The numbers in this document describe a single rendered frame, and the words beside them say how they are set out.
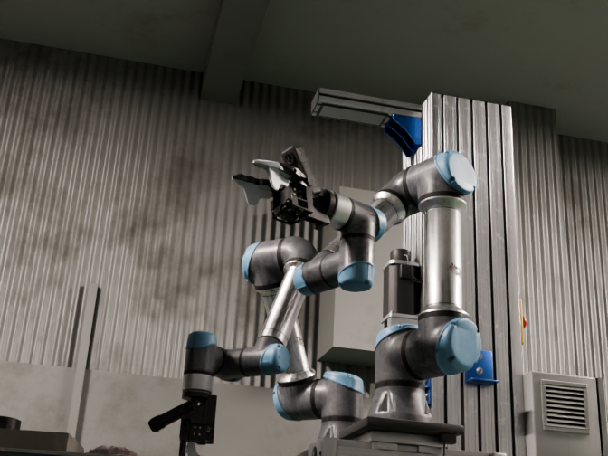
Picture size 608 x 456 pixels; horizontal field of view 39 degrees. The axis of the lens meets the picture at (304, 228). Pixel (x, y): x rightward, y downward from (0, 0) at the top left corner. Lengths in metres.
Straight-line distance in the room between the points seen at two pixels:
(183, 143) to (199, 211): 0.41
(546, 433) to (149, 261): 2.70
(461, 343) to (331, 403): 0.66
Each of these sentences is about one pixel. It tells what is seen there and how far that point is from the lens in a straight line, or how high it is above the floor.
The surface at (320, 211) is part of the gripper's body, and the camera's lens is 1.79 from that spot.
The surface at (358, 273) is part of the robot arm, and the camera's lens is 1.80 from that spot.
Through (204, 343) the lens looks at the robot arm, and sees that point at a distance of 2.18.
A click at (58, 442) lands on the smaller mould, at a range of 1.25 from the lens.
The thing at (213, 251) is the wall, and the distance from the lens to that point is 4.56.
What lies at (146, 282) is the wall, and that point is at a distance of 4.47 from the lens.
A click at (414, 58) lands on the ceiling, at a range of 4.79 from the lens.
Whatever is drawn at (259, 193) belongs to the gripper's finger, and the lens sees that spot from 1.77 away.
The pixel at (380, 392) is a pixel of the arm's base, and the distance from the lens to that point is 2.02.
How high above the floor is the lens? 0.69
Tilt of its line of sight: 22 degrees up
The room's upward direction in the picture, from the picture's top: 3 degrees clockwise
